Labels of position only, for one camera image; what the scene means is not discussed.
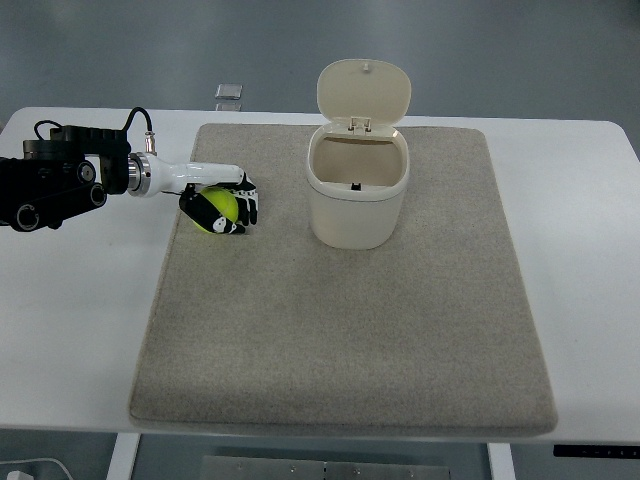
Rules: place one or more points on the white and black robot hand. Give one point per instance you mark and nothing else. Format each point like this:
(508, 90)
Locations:
(189, 181)

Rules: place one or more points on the yellow tennis ball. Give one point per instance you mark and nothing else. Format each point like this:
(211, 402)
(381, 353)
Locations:
(220, 202)

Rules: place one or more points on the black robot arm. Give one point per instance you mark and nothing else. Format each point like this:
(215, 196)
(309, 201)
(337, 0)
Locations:
(67, 170)

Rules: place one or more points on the small clear square floor plate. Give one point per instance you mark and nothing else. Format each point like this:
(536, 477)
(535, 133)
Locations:
(229, 91)

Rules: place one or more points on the cream plastic bin with lid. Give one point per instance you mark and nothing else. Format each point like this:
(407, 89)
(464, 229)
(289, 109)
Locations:
(358, 163)

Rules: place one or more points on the beige felt mat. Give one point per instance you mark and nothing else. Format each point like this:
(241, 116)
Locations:
(429, 334)

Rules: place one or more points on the white table leg left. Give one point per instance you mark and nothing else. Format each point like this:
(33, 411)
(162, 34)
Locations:
(123, 457)

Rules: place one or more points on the white table leg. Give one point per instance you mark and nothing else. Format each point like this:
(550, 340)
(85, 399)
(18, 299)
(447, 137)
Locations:
(501, 461)
(123, 457)

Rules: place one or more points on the white table leg right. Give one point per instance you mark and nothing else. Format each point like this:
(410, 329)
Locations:
(501, 461)

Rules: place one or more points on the black desk control panel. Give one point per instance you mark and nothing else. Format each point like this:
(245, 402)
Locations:
(597, 451)

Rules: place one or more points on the grey metal base plate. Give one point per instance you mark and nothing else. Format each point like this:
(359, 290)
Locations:
(228, 467)

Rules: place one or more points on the white power adapter with cable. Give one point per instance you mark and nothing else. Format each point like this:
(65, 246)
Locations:
(26, 468)

